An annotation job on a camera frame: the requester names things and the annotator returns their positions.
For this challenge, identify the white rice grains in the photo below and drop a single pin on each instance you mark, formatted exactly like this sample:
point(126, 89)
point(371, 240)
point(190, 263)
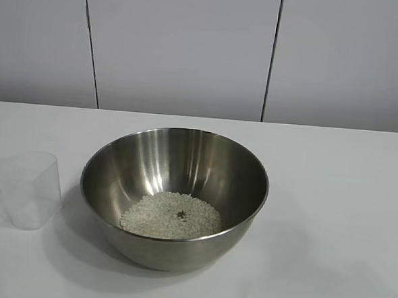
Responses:
point(154, 217)

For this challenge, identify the clear plastic measuring cup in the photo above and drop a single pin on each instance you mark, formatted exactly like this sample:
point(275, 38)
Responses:
point(31, 189)

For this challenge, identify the stainless steel mixing bowl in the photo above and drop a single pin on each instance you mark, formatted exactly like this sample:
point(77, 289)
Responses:
point(165, 255)

